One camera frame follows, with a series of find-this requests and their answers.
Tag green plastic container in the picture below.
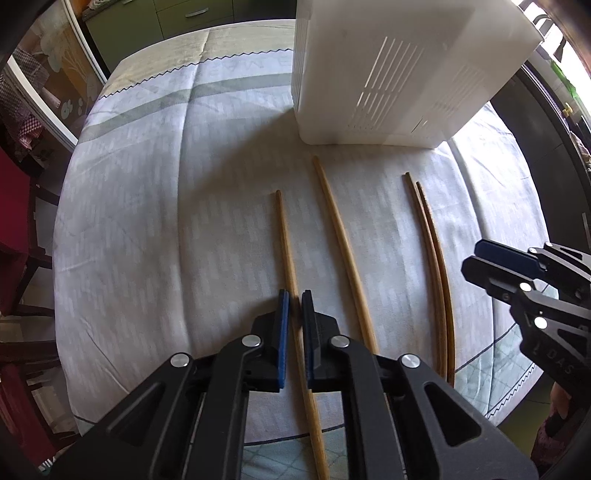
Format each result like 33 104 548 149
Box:
549 60 579 100

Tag green base cabinets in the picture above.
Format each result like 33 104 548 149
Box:
83 0 297 45

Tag person's right hand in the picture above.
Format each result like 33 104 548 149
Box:
549 383 574 421

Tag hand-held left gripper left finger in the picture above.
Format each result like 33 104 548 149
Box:
48 289 291 480

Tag red checked apron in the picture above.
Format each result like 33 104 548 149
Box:
0 48 47 149

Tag glass sliding door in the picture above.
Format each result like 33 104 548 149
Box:
9 0 110 153

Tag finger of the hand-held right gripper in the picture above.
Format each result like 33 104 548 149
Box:
462 256 591 393
475 239 591 301

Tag crumpled grey rag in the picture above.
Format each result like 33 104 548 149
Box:
570 131 591 172

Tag red wooden chair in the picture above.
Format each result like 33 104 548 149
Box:
0 148 68 462

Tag white plastic utensil holder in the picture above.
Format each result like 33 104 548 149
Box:
291 0 544 149

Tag light wooden chopstick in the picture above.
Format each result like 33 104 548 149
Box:
275 189 331 480
312 155 382 358

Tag pale checked tablecloth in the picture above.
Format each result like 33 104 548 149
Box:
53 18 561 480

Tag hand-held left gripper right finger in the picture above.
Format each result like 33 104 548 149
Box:
301 289 541 480

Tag kitchen window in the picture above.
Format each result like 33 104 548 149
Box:
517 0 591 77

